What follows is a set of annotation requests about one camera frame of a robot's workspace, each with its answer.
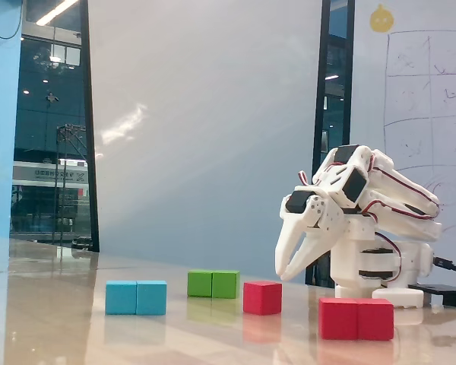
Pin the black metal scaffold tower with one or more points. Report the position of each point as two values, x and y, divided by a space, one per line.
65 182

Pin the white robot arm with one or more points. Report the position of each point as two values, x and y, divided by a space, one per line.
361 232

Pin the black window frame post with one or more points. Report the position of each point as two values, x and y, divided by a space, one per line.
89 125
334 76

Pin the long red block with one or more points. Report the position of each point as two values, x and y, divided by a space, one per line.
356 318

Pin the small red cube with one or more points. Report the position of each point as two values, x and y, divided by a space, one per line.
262 297

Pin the flat black power box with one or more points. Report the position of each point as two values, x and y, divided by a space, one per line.
446 293

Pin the long blue block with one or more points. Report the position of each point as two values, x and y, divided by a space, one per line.
136 297

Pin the long green block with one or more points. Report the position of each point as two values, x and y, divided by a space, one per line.
213 283

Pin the whiteboard with pen drawings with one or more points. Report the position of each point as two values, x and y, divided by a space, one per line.
422 95

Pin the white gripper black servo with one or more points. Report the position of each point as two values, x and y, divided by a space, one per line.
294 220

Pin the round yellow sticker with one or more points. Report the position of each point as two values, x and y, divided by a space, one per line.
381 19

